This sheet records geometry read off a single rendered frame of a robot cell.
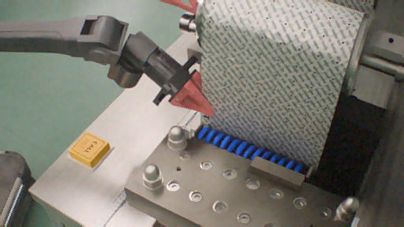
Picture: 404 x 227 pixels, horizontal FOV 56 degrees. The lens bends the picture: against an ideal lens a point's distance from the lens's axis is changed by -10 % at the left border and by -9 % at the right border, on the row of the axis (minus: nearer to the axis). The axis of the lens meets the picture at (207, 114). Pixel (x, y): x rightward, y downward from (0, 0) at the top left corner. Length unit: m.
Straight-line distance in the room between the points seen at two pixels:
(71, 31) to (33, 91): 1.91
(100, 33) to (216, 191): 0.34
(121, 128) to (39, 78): 1.80
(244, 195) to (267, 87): 0.18
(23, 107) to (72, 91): 0.32
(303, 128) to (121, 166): 0.42
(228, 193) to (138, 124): 0.37
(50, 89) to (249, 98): 2.03
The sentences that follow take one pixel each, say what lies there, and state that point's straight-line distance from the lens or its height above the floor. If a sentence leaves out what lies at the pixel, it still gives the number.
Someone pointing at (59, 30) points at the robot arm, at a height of 1.22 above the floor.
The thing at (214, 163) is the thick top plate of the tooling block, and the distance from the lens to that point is 0.74.
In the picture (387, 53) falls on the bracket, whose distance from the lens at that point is 0.61.
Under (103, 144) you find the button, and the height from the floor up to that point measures 0.92.
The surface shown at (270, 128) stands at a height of 1.09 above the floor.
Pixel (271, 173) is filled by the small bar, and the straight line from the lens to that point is 0.71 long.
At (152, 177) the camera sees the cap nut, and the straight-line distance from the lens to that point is 0.69.
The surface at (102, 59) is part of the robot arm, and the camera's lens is 0.74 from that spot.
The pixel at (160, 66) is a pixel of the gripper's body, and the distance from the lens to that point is 0.74.
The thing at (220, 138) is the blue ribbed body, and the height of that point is 1.04.
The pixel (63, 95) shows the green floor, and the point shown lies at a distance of 2.55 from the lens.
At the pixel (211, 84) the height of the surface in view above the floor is 1.14.
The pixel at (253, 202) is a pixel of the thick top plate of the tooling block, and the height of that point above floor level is 1.03.
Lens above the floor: 1.61
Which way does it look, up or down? 45 degrees down
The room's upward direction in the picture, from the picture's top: straight up
